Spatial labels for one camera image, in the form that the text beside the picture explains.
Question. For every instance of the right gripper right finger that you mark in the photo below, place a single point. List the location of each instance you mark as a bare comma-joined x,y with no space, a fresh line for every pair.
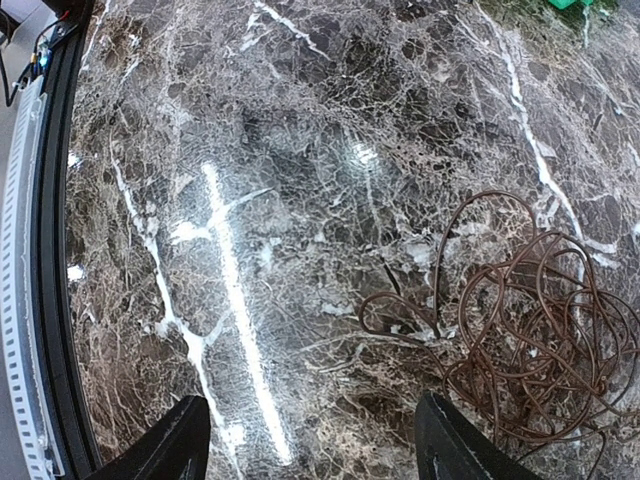
448,446

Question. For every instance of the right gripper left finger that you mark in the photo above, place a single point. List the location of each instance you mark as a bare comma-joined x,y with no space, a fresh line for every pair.
176,447

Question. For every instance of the right green plastic bin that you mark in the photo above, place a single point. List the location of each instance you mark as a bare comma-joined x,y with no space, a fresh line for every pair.
564,4

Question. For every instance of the black front rail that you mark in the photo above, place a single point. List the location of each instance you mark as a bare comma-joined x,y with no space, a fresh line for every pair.
63,395

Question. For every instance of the white slotted cable duct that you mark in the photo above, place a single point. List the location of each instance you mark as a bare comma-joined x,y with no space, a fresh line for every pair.
19,346

